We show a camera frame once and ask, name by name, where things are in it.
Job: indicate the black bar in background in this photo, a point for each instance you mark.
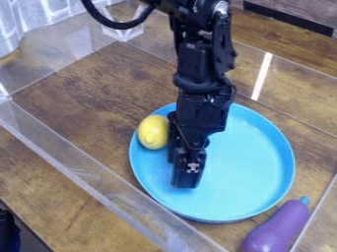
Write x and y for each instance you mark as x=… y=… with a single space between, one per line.
x=287 y=18

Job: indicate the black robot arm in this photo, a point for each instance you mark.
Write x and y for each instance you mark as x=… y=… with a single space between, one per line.
x=200 y=24

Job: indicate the purple toy eggplant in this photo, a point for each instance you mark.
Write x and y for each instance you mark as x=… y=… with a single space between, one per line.
x=274 y=235

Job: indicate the blue round plate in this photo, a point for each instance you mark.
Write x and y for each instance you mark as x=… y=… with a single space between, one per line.
x=247 y=177

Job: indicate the clear acrylic enclosure wall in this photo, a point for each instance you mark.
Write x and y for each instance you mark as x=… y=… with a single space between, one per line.
x=74 y=91

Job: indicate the yellow toy lemon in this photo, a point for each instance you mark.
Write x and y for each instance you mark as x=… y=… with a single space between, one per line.
x=152 y=132

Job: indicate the white patterned curtain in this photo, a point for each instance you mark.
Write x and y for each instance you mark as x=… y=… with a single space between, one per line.
x=25 y=15

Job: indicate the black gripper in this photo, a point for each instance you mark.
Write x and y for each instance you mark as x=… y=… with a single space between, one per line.
x=199 y=117

